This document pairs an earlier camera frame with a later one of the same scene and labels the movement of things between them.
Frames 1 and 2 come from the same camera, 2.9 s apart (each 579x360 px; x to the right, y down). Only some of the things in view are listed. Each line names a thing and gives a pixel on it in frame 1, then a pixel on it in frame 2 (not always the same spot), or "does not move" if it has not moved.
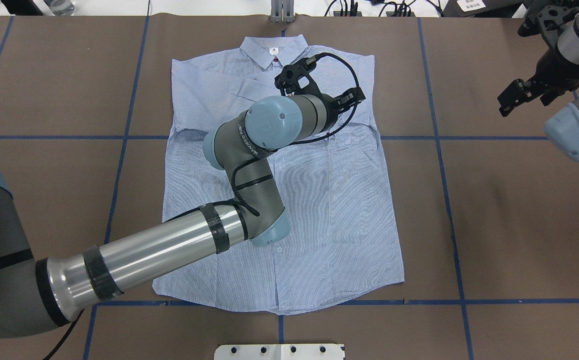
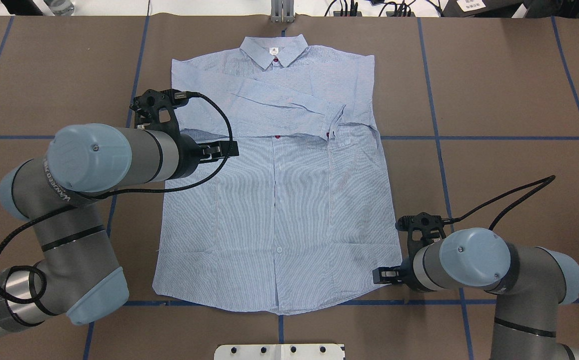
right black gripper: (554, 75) to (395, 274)
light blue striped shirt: (342, 237) does not move
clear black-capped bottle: (61, 8) does not move
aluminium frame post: (282, 11) does not move
